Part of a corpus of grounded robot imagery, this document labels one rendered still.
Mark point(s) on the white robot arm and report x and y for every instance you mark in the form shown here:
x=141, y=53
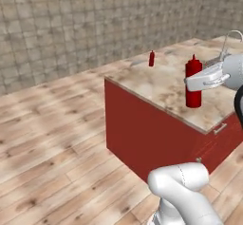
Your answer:
x=185, y=189

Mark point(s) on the large red ketchup bottle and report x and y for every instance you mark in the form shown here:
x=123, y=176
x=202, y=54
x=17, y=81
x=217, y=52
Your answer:
x=193, y=99

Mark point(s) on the red island cabinet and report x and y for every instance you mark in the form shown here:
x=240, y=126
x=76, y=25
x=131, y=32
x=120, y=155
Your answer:
x=142, y=134

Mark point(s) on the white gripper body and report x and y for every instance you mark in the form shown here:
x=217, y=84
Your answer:
x=202, y=79

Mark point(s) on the steel sink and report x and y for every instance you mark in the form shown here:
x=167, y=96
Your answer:
x=215, y=61

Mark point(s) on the small red ketchup bottle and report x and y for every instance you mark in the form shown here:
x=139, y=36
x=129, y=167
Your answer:
x=152, y=59

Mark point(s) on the silver sink tap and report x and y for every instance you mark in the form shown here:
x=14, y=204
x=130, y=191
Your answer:
x=225, y=43

